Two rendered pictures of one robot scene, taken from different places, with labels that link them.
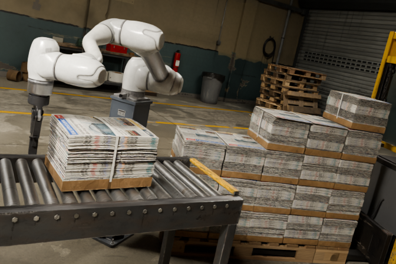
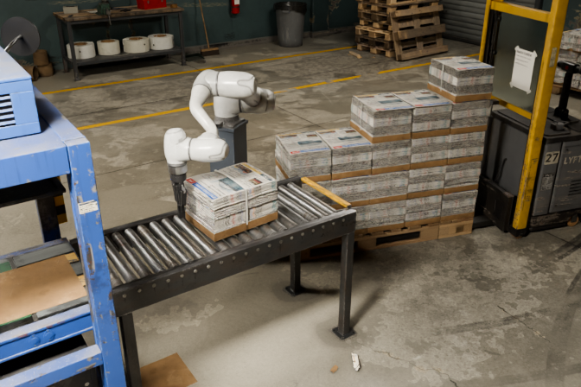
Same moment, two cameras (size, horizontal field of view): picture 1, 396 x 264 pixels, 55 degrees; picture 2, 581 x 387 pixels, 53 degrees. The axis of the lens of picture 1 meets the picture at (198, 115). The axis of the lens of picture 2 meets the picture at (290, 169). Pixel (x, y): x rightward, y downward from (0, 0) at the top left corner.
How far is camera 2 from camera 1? 135 cm
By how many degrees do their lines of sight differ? 13
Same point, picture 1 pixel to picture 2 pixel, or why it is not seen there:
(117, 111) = not seen: hidden behind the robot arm
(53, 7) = not seen: outside the picture
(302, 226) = (421, 207)
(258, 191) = (372, 185)
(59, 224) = (224, 266)
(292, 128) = (394, 117)
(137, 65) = not seen: hidden behind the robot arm
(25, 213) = (201, 264)
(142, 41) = (239, 91)
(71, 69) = (203, 153)
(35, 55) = (171, 147)
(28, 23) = not seen: outside the picture
